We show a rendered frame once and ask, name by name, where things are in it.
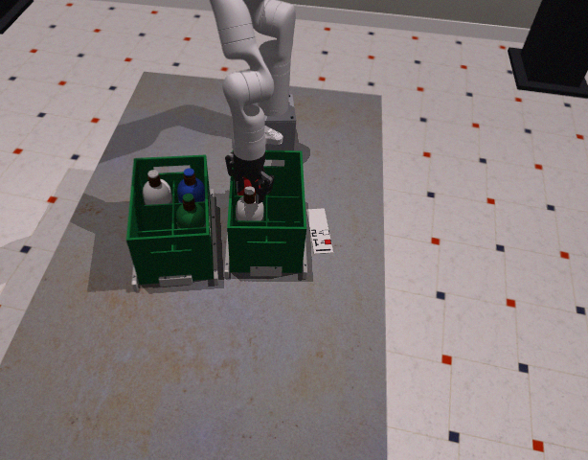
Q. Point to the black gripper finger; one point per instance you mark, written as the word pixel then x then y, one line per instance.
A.
pixel 266 184
pixel 236 173

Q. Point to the white paper pick list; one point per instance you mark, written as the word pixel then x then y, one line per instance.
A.
pixel 318 226

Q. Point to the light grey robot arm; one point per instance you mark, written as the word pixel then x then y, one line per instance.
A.
pixel 235 20

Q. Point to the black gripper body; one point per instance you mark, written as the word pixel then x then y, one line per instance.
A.
pixel 256 166

